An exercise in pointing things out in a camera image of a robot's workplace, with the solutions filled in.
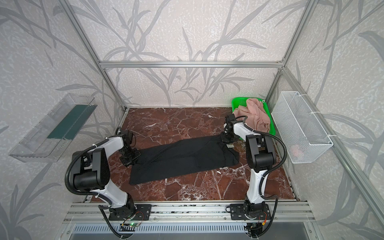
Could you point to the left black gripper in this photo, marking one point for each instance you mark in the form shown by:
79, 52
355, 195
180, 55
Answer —
130, 155

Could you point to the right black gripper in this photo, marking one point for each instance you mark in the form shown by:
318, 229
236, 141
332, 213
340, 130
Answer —
228, 137

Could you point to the black shirt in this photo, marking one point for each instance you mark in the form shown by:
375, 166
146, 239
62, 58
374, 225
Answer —
182, 158

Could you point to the pink garment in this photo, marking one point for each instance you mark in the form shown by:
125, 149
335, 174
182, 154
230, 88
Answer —
257, 117

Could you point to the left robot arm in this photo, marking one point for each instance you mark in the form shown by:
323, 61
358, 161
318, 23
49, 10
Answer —
89, 171

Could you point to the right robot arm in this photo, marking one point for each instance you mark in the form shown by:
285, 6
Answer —
260, 158

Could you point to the green plastic basket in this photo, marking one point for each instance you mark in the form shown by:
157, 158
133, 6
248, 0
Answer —
241, 101

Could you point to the green circuit board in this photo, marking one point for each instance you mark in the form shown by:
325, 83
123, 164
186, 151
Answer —
129, 227

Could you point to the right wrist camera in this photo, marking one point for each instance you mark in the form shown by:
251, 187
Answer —
230, 121

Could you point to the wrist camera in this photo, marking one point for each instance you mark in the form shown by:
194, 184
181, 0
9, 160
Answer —
230, 121
127, 137

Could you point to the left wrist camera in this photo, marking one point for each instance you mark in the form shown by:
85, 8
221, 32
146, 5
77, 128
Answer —
127, 137

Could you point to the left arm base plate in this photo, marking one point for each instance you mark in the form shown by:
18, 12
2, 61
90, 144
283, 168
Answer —
140, 212

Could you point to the white wire basket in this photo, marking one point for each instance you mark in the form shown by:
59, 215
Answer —
300, 129

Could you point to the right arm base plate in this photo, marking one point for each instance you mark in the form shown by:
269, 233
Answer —
246, 211

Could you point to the aluminium frame crossbar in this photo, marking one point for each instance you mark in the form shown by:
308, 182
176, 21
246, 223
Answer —
189, 64

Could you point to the clear plastic wall bin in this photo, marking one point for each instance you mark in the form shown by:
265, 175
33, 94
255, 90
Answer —
50, 138

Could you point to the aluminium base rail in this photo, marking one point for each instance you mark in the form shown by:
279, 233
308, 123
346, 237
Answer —
191, 212

